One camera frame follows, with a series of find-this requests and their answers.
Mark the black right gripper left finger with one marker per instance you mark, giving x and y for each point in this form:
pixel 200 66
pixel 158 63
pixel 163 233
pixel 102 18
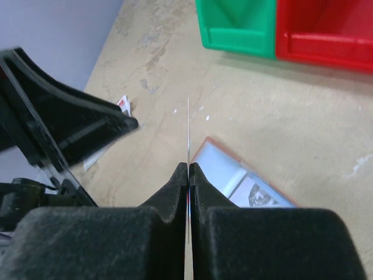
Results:
pixel 144 242

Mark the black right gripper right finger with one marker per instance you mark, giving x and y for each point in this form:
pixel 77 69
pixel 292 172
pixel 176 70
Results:
pixel 229 242

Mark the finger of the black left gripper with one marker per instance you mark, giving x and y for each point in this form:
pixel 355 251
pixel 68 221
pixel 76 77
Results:
pixel 49 121

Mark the pink leather card holder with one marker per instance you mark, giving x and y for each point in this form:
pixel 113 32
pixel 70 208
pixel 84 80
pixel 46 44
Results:
pixel 223 168

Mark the green plastic bin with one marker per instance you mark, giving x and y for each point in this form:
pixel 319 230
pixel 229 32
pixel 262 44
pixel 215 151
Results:
pixel 239 26

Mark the red plastic bin middle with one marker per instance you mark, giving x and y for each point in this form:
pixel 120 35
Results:
pixel 328 33

